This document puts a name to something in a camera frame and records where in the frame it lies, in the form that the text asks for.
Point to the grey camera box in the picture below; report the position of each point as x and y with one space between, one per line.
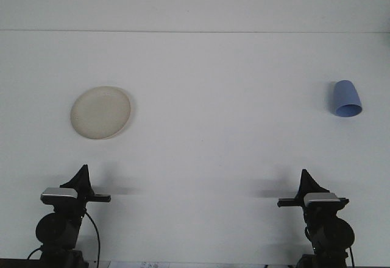
321 198
58 193

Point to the pale round plate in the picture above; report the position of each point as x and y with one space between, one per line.
100 112

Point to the pale blue cup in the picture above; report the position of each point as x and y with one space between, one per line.
345 96

